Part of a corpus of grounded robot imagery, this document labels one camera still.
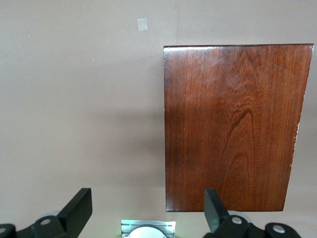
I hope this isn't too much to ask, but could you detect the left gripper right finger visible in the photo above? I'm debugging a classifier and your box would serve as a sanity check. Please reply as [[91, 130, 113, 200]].
[[203, 187, 302, 238]]

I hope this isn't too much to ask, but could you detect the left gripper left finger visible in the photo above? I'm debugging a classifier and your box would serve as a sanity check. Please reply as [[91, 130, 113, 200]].
[[0, 187, 93, 238]]

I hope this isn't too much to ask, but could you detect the dark brown wooden cabinet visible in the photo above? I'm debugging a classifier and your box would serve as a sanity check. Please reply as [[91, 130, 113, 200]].
[[163, 44, 315, 213]]

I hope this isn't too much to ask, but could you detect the small clear tape patch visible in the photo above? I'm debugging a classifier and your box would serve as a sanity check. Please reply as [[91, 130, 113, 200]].
[[137, 18, 149, 32]]

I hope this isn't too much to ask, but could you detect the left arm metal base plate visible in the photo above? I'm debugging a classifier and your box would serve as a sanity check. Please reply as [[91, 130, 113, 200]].
[[120, 219, 176, 238]]

